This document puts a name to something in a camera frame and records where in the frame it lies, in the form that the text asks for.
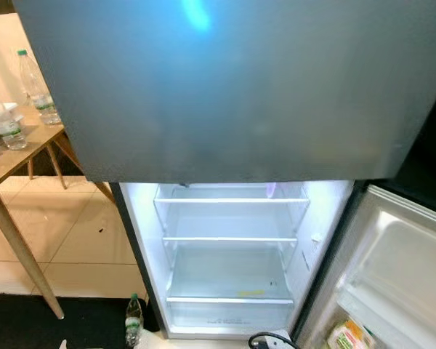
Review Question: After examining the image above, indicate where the dark grey two-door fridge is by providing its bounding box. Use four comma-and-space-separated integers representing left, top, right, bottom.
11, 0, 436, 349

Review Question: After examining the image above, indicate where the small clear water bottle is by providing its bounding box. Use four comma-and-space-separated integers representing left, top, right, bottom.
125, 293, 145, 348
0, 89, 28, 152

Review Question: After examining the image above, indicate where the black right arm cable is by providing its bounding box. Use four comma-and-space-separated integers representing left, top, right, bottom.
248, 332, 303, 349

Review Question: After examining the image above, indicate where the clear fridge crisper drawer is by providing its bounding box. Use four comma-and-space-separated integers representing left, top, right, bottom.
165, 294, 296, 332

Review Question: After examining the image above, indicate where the green and white food packet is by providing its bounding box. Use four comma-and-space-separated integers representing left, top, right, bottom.
325, 318, 379, 349

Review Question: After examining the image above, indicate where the large clear water bottle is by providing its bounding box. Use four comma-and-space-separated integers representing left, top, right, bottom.
17, 49, 63, 127

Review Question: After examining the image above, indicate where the light wooden table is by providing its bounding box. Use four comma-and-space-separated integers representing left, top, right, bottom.
0, 124, 115, 321

